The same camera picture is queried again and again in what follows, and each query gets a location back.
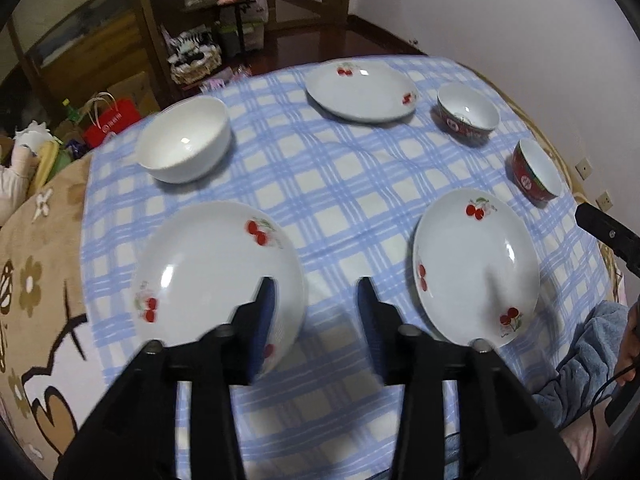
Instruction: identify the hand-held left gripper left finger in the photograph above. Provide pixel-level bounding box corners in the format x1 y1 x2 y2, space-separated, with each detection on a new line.
52 276 278 480

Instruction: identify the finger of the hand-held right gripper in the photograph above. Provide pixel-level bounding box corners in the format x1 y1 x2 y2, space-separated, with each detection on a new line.
575 203 640 276

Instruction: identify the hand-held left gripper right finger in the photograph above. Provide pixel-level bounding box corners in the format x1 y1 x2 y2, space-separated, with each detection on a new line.
354 276 583 480

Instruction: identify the white cherry print plate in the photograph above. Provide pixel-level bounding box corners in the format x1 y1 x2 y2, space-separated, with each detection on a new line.
131 201 306 376
305 59 419 125
412 189 541 348

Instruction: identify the small bowl with red emblem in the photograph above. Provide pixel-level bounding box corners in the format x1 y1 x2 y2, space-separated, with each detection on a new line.
431 82 501 148

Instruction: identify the large white bowl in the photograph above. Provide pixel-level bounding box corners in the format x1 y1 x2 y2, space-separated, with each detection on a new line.
136 96 232 184

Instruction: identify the pink cloth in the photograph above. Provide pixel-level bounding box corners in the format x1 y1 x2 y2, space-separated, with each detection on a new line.
560 422 608 480

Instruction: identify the blue fluffy garment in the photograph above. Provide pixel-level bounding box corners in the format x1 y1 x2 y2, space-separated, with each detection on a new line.
535 301 632 431

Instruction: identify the blue plaid cloth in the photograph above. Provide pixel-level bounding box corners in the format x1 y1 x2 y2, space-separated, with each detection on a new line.
80 55 618 480

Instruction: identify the brown flower print blanket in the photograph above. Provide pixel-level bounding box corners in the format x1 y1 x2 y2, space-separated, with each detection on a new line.
0 152 108 480

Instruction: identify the pink packets pile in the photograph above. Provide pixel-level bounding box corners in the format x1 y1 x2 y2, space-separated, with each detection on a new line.
207 65 251 91

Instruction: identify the red paper bag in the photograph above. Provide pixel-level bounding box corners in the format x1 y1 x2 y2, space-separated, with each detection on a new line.
81 92 143 150

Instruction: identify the wicker basket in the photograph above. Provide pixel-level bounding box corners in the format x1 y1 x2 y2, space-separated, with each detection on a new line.
167 30 222 86

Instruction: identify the cardboard box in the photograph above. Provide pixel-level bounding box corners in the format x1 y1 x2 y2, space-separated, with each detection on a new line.
107 71 161 116

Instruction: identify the yellow green plush toy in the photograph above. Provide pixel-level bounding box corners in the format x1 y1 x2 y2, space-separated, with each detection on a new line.
32 140 76 196

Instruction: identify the clear plastic storage box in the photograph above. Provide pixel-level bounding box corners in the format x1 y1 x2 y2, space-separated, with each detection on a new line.
217 7 267 58

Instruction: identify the white plush toy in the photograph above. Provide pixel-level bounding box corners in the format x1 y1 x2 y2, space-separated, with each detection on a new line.
0 121 53 221

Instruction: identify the green bottle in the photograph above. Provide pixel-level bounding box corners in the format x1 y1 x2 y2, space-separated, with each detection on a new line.
61 98 83 126

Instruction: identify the black folding table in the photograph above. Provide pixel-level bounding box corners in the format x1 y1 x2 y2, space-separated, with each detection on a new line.
212 0 273 58

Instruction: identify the wooden shelf unit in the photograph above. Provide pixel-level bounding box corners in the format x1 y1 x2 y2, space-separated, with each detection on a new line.
122 0 226 103

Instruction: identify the wooden cabinet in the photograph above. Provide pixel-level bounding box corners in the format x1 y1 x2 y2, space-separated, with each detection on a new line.
7 2 151 111

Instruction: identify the black cable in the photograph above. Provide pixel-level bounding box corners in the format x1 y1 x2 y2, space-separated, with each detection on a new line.
585 365 638 480

